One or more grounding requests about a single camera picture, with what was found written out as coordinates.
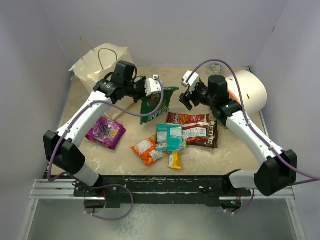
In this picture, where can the green chips bag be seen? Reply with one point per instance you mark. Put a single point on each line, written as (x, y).
(150, 103)

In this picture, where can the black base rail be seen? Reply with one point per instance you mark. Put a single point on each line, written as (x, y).
(208, 190)

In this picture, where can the yellow snack bar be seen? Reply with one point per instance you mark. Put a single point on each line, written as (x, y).
(175, 160)

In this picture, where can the aluminium frame rail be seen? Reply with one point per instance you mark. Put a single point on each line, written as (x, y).
(54, 213)

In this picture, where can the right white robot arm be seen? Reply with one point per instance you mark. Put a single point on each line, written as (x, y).
(275, 164)

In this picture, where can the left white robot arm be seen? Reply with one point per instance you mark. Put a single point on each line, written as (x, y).
(62, 146)

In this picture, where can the large cylindrical drum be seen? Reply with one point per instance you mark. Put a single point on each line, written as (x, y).
(253, 91)

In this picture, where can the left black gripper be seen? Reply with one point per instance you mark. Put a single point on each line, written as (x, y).
(142, 82)

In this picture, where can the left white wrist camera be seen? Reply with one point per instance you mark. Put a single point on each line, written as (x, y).
(152, 85)

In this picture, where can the teal snack packet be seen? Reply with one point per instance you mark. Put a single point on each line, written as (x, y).
(170, 138)

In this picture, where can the orange snack bag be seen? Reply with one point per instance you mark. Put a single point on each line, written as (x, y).
(146, 150)

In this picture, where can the purple candy bag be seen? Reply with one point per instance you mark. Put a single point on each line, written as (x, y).
(106, 132)

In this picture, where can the small tape roll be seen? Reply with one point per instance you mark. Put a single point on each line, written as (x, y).
(215, 69)

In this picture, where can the red doritos bag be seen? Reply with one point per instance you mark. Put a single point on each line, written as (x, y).
(195, 127)

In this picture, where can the brown m&m's bag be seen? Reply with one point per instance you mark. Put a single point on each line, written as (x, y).
(212, 141)

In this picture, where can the brown paper bag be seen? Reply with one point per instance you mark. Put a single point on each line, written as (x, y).
(96, 62)

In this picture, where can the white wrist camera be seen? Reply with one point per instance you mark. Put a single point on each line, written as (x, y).
(190, 80)
(152, 85)

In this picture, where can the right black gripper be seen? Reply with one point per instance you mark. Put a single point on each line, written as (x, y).
(185, 98)

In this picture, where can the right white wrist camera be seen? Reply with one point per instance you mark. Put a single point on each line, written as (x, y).
(190, 80)

